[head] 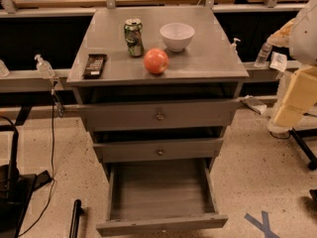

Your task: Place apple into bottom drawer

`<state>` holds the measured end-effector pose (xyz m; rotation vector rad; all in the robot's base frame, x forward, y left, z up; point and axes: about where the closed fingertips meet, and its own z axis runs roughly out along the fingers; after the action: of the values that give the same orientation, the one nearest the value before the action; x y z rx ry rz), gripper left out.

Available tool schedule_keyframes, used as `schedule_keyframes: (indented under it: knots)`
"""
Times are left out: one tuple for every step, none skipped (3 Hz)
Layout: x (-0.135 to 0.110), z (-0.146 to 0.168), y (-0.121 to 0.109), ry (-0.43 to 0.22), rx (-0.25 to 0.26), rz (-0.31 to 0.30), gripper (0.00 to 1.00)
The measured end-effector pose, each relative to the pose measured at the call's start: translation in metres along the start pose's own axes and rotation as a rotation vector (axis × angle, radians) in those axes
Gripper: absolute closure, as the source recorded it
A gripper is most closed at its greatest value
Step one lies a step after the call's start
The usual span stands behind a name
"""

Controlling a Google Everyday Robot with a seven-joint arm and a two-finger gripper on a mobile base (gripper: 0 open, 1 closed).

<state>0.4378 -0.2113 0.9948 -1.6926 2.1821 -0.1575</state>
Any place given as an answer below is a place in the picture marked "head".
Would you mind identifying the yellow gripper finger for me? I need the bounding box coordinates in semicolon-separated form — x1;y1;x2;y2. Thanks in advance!
273;65;317;128

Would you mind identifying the red apple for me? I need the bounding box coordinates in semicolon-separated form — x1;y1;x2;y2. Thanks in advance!
143;49;168;74

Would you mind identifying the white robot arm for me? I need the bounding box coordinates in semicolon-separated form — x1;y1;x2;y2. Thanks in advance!
267;0;317;134

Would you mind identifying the grey drawer cabinet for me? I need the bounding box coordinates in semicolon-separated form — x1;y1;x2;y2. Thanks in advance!
67;7;248;169

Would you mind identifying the grey open bottom drawer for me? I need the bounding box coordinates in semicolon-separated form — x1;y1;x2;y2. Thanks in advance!
96;159;228;237

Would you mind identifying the grey middle drawer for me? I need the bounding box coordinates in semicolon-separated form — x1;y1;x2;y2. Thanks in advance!
93;138;223;163

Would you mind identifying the grey top drawer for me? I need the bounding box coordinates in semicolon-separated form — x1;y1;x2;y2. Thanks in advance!
79;99;239;131

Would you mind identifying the white paper packet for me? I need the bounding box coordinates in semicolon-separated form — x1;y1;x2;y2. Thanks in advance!
269;52;287;72

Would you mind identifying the black stand leg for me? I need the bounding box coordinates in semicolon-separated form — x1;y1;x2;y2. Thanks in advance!
290;128;317;171

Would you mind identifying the clear water bottle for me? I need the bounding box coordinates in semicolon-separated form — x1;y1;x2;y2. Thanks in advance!
254;42;272;67

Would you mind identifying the small white pump bottle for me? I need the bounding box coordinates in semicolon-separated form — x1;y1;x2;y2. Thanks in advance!
231;38;241;54

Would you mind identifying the blue tape cross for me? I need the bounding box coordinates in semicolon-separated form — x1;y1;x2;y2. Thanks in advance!
245;211;280;238

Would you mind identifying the white bowl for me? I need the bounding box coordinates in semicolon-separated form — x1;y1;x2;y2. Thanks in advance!
159;23;195;52

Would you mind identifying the green soda can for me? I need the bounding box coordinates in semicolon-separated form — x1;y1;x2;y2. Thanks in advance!
124;18;144;58

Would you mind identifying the black remote control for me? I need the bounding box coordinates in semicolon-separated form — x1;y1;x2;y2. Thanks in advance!
82;54;107;79

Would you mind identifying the black bar on floor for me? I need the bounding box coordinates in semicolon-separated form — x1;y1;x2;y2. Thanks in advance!
69;199;84;238

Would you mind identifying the clear sanitizer pump bottle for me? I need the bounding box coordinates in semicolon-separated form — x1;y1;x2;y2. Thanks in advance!
35;55;54;79

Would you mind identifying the black stand base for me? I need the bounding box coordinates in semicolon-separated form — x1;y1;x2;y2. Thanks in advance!
0;116;53;238

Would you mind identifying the black hanging cable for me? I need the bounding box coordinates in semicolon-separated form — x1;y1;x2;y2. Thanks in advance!
18;79;65;238

